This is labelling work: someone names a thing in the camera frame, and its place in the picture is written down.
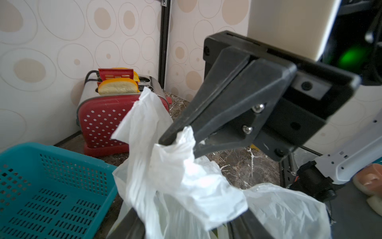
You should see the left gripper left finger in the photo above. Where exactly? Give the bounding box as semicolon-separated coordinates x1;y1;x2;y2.
107;209;145;239

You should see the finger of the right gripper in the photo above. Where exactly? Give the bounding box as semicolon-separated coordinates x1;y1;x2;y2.
194;119;260;158
158;46;297;147

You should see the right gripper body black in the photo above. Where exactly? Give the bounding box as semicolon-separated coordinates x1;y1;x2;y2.
204;31;361;161

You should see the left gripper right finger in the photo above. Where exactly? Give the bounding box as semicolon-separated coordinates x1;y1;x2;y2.
228;209;273;239

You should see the white plastic bag lemon print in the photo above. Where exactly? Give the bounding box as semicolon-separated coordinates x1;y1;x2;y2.
108;88;331;239

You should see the teal plastic basket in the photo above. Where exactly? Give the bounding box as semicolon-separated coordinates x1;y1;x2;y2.
1;143;117;239

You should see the red toaster with toast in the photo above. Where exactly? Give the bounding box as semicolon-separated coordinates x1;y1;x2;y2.
77;68;172;157

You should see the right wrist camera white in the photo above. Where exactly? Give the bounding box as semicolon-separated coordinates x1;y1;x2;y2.
247;0;341;61

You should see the black vertical corner post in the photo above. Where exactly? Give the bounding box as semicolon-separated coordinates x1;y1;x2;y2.
158;0;172;89

